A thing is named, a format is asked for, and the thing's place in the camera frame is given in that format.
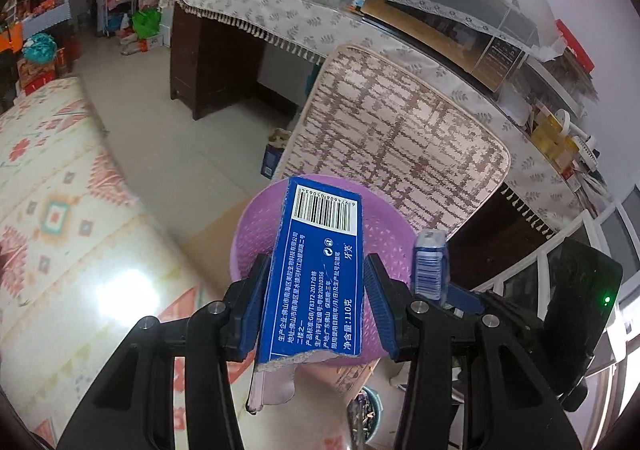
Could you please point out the dark wooden sideboard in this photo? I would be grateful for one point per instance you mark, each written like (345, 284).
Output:
(215, 59)

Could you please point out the dark bucket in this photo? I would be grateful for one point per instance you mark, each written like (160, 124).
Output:
(367, 407)

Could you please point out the patterned cushion mat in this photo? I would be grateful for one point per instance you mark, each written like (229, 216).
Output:
(400, 139)

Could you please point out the teal patterned bundle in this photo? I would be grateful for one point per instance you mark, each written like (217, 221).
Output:
(40, 47)

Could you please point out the leaf print fringed sideboard cloth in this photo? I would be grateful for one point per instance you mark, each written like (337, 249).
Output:
(310, 24)

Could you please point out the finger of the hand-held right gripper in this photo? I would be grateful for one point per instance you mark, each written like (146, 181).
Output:
(465, 297)

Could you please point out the torn blue carton white print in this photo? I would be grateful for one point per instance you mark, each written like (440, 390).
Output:
(432, 265)

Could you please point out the purple plastic basket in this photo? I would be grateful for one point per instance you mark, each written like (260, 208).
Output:
(255, 240)

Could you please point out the red packet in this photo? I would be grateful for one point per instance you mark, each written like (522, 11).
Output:
(575, 47)

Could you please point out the table with pale blue cloth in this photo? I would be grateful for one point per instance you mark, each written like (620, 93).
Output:
(47, 19)

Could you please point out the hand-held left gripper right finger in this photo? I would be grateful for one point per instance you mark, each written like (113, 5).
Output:
(380, 317)

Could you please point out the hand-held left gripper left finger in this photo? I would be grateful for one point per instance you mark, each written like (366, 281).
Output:
(250, 325)

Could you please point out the blue box on floor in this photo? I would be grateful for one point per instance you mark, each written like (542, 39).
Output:
(272, 159)

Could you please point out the blue barcode toothpaste box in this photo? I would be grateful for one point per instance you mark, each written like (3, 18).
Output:
(315, 270)

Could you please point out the steel countertop cabinet appliance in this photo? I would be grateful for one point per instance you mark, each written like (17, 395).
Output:
(450, 39)

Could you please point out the green plastic bag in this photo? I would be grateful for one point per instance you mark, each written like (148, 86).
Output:
(146, 23)

